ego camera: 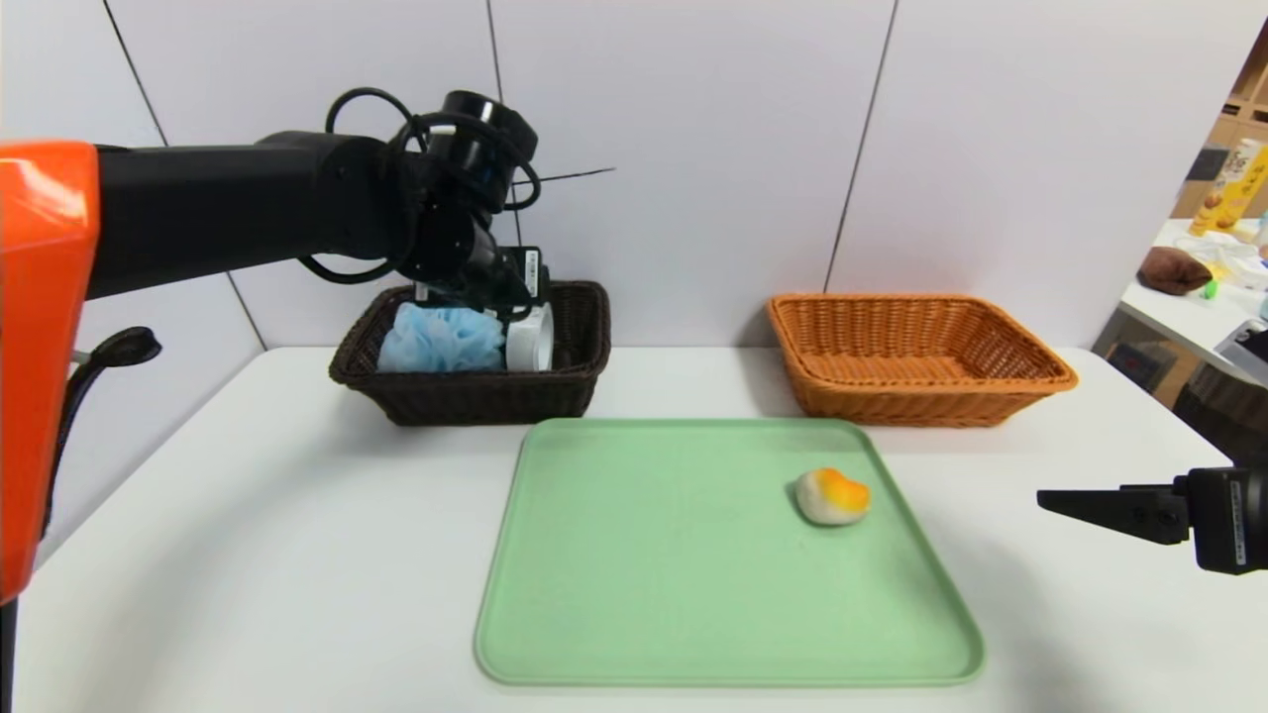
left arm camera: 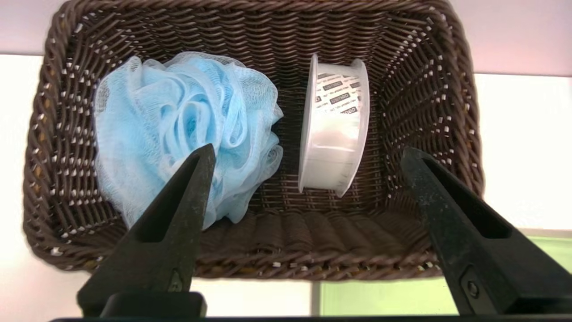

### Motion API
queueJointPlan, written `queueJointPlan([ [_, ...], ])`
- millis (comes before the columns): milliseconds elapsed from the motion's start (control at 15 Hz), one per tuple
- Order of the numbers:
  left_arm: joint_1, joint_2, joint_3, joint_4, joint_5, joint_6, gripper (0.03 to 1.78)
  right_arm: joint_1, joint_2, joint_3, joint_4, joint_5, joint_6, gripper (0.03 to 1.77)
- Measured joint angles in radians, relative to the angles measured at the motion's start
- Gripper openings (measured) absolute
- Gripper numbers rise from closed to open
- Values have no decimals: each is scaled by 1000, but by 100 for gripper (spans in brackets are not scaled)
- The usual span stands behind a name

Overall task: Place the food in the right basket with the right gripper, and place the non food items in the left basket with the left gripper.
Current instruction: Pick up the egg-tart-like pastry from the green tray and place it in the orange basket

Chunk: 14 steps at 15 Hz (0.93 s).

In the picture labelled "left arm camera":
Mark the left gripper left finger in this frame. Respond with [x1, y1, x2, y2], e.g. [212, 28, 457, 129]
[77, 143, 217, 318]

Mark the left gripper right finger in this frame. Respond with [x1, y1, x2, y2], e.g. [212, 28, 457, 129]
[400, 147, 572, 316]

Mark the blue mesh bath loofah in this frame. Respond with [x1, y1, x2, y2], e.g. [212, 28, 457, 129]
[93, 51, 285, 229]

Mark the white tape roll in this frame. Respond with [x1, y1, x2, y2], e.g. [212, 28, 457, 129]
[298, 53, 370, 198]

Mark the dark brown wicker basket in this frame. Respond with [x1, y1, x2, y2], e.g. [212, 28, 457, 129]
[22, 0, 485, 282]

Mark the light green plastic tray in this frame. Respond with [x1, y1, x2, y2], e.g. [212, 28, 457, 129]
[320, 236, 572, 316]

